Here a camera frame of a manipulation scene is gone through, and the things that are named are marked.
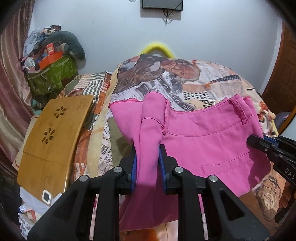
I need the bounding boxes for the pink pants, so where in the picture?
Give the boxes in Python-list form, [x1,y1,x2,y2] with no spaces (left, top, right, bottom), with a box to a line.
[110,92,271,231]

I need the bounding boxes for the brown wooden door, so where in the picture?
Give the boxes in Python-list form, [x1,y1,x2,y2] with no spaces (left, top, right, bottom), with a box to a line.
[262,25,296,114]

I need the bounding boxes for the bamboo lap desk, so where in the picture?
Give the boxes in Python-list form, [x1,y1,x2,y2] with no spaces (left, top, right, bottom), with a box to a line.
[17,95,94,205]

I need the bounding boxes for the olive green folded pants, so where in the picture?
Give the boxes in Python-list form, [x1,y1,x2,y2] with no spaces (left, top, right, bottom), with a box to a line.
[107,118,132,167]

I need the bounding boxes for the striped red gold curtain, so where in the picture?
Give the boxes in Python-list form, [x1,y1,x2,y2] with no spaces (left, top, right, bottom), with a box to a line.
[1,1,35,165]

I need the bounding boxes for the yellow foam arch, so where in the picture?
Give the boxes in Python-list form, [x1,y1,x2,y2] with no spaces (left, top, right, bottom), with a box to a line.
[140,43,175,58]

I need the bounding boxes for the green patterned storage box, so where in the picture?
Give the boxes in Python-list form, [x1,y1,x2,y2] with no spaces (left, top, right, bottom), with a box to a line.
[27,55,78,96]

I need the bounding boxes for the orange box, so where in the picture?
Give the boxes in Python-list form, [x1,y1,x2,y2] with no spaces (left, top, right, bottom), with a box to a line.
[39,52,63,70]

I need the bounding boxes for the grey plush toy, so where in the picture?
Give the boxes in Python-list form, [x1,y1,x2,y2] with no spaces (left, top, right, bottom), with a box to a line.
[41,31,85,60]

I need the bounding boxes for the small black wall monitor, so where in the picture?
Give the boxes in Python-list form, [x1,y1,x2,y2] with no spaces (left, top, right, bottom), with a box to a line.
[141,0,183,11]

